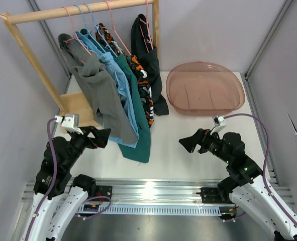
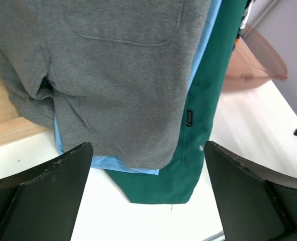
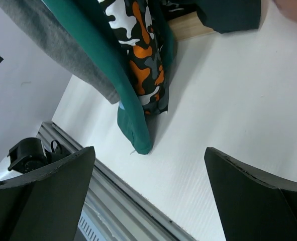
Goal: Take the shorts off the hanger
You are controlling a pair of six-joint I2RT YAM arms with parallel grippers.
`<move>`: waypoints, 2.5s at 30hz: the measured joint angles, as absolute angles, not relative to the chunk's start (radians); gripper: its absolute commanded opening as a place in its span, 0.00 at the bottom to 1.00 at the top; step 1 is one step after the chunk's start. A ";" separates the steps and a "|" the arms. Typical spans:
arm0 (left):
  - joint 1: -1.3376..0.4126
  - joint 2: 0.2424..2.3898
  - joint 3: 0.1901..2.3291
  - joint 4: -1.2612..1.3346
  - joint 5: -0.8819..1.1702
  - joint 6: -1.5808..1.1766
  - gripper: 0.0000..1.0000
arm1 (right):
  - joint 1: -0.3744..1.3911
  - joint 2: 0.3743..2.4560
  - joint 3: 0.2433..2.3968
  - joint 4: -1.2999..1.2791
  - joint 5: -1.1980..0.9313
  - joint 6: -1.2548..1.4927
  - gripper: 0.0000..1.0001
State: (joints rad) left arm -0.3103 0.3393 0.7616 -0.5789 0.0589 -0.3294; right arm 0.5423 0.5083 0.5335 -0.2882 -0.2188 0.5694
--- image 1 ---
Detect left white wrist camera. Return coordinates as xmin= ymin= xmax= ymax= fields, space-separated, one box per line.
xmin=54 ymin=113 xmax=83 ymax=135

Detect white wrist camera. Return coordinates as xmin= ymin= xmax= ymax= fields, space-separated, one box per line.
xmin=211 ymin=115 xmax=227 ymax=135
xmin=54 ymin=113 xmax=83 ymax=135

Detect pink hanger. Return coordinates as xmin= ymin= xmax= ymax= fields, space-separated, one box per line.
xmin=62 ymin=6 xmax=91 ymax=56
xmin=139 ymin=0 xmax=154 ymax=52
xmin=104 ymin=1 xmax=131 ymax=55

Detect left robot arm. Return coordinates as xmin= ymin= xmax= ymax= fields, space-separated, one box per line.
xmin=21 ymin=126 xmax=111 ymax=240

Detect wooden clothes rack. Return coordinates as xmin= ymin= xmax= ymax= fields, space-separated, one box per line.
xmin=0 ymin=1 xmax=159 ymax=127

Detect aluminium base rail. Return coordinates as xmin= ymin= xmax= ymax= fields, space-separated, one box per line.
xmin=20 ymin=177 xmax=296 ymax=217

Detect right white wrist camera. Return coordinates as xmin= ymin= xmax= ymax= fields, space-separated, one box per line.
xmin=211 ymin=115 xmax=227 ymax=135

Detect black shorts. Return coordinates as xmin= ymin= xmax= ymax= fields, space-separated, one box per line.
xmin=131 ymin=14 xmax=169 ymax=116

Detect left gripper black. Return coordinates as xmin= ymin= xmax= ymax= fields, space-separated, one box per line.
xmin=64 ymin=125 xmax=111 ymax=170

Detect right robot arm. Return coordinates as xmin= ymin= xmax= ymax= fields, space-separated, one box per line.
xmin=179 ymin=129 xmax=297 ymax=240

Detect light blue hanger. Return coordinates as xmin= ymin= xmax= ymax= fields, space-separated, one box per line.
xmin=74 ymin=5 xmax=106 ymax=53
xmin=84 ymin=4 xmax=117 ymax=58

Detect pink translucent plastic basin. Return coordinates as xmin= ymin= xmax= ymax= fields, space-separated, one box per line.
xmin=166 ymin=62 xmax=245 ymax=116

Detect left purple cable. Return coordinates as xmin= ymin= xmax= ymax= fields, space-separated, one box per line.
xmin=24 ymin=117 xmax=63 ymax=241

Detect grey shorts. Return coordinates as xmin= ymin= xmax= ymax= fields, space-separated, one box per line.
xmin=58 ymin=33 xmax=137 ymax=144

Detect light blue shorts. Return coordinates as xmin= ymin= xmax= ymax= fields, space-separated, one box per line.
xmin=76 ymin=29 xmax=139 ymax=137

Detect orange camouflage shorts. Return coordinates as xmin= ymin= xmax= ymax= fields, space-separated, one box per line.
xmin=95 ymin=23 xmax=154 ymax=127

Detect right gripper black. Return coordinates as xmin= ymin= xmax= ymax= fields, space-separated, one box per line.
xmin=178 ymin=127 xmax=231 ymax=164

